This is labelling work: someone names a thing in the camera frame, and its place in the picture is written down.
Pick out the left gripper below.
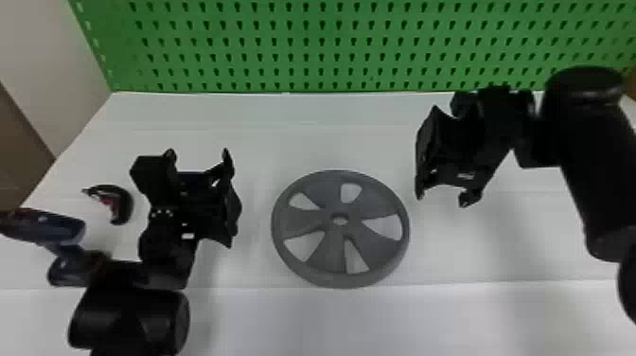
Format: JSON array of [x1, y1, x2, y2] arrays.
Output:
[[163, 147, 244, 249]]

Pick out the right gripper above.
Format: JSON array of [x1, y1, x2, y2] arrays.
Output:
[[414, 121, 514, 209]]

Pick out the grey wheel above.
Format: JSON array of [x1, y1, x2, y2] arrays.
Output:
[[270, 169, 412, 290]]

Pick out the black and red curved tool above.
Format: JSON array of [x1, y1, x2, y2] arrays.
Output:
[[80, 183, 134, 226]]

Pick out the drill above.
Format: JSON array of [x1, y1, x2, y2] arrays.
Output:
[[0, 206, 109, 289]]

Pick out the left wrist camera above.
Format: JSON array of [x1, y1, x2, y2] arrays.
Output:
[[129, 154, 179, 210]]

